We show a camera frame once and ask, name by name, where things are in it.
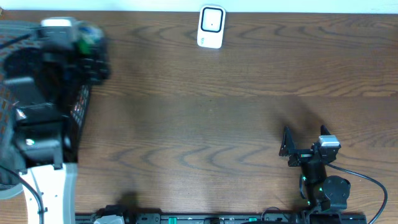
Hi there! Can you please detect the white barcode scanner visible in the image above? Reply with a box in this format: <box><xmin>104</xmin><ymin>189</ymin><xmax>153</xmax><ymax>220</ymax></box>
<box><xmin>197</xmin><ymin>5</ymin><xmax>226</xmax><ymax>49</ymax></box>

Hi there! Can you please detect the grey plastic basket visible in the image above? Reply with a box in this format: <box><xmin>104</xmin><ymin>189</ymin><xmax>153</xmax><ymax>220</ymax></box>
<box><xmin>1</xmin><ymin>21</ymin><xmax>93</xmax><ymax>199</ymax></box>

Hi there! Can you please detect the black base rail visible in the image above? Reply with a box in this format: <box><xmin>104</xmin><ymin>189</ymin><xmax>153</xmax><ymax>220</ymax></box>
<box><xmin>74</xmin><ymin>212</ymin><xmax>368</xmax><ymax>224</ymax></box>

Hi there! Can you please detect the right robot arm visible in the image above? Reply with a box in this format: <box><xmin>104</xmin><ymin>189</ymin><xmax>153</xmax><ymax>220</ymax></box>
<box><xmin>279</xmin><ymin>125</ymin><xmax>351</xmax><ymax>223</ymax></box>

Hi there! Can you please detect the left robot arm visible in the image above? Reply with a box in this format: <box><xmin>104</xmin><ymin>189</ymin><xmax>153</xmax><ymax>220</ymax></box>
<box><xmin>1</xmin><ymin>17</ymin><xmax>111</xmax><ymax>223</ymax></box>

